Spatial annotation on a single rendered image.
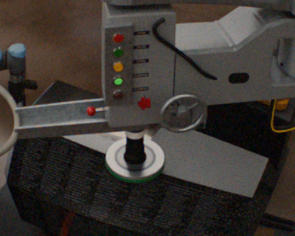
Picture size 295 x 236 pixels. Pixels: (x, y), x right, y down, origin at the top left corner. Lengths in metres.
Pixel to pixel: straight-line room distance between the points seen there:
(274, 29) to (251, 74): 0.21
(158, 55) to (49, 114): 0.49
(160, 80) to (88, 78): 2.27
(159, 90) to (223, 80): 0.21
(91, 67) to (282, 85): 2.41
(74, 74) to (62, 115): 2.09
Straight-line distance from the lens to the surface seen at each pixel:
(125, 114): 1.49
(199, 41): 1.46
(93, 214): 1.90
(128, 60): 1.35
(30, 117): 1.67
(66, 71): 3.79
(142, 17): 1.30
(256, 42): 1.47
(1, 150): 1.49
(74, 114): 1.66
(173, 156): 1.86
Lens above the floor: 2.14
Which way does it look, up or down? 40 degrees down
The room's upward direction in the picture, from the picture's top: 1 degrees clockwise
